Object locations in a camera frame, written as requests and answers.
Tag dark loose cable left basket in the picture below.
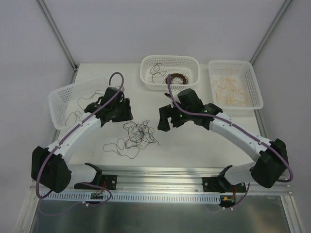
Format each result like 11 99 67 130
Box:
66 90 111 126

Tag white perforated basket right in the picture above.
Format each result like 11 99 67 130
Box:
208 60 264 110

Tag aluminium frame post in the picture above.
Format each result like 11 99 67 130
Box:
249 0 294 65
36 0 78 70

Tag brown coiled cable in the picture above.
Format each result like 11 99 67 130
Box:
165 74 190 85

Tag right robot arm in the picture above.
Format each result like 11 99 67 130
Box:
157 88 290 193

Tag aluminium frame post right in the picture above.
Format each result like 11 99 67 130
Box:
249 0 294 65

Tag white slotted cable duct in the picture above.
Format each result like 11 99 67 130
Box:
45 191 221 204

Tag aluminium frame post left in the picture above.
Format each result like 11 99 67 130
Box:
36 0 78 70

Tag white perforated basket left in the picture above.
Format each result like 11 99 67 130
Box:
49 75 109 130

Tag aluminium mounting rail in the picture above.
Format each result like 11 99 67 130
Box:
29 166 290 195

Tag dark brown thin cable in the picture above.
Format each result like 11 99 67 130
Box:
149 63 168 84

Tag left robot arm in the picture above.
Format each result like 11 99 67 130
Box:
31 87 133 193

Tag white perforated basket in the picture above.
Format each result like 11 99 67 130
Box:
208 60 264 110
49 75 109 130
139 55 201 91

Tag yellow and black cables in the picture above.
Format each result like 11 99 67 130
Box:
102 120 161 160

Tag white perforated basket middle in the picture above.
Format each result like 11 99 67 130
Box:
139 55 201 91

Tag yellow thin cable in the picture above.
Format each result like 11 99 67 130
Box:
212 70 234 105
212 65 250 107
216 67 250 107
218 67 250 107

